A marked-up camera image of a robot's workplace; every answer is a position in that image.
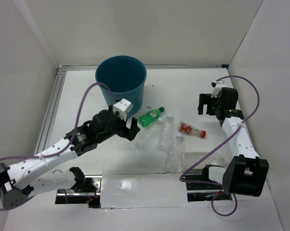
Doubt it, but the aluminium frame rail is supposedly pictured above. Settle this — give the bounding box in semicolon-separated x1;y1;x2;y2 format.
30;64;229;169

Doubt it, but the red label drink bottle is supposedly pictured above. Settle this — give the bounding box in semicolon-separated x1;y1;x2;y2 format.
178;122;206;139

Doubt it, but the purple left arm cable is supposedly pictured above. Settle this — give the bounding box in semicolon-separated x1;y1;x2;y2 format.
0;82;121;212

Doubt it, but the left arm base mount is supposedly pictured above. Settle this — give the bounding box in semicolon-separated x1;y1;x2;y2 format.
55;167;102;208

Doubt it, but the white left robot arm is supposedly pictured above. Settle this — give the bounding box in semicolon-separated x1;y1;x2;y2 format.
0;110;140;211

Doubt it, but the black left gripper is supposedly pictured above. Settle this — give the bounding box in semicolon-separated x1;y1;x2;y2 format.
97;111;140;143

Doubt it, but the green plastic bottle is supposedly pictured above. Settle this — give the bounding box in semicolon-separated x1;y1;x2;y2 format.
139;107;165;127

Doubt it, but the white front cover panel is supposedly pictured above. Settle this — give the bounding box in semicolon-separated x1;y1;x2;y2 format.
100;171;189;208

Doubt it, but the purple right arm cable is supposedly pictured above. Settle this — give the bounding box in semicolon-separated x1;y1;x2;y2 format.
179;75;260;217

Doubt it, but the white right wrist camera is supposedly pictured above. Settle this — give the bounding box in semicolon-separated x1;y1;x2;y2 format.
211;80;226;98

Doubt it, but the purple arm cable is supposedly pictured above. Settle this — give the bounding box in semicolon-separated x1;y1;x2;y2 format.
0;82;121;212
179;75;260;217

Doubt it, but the teal plastic bin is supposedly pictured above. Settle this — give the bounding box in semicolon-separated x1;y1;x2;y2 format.
95;55;147;117

